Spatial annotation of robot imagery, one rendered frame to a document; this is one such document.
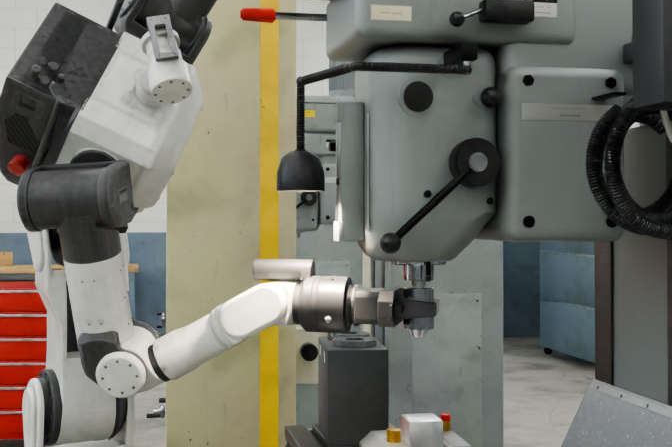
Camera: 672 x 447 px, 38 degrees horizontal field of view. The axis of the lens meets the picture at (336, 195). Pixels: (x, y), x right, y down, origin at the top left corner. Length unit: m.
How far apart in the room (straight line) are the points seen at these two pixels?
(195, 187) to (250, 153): 0.21
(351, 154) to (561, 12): 0.37
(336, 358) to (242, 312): 0.44
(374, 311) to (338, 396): 0.48
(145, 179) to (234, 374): 1.69
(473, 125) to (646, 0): 0.31
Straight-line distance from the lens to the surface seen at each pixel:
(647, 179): 1.63
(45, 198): 1.52
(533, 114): 1.45
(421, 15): 1.42
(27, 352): 6.01
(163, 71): 1.55
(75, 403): 1.92
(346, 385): 1.93
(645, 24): 1.31
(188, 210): 3.17
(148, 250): 10.45
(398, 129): 1.41
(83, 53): 1.68
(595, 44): 1.52
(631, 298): 1.68
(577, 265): 9.18
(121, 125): 1.60
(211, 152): 3.19
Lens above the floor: 1.38
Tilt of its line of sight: 1 degrees up
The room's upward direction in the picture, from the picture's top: straight up
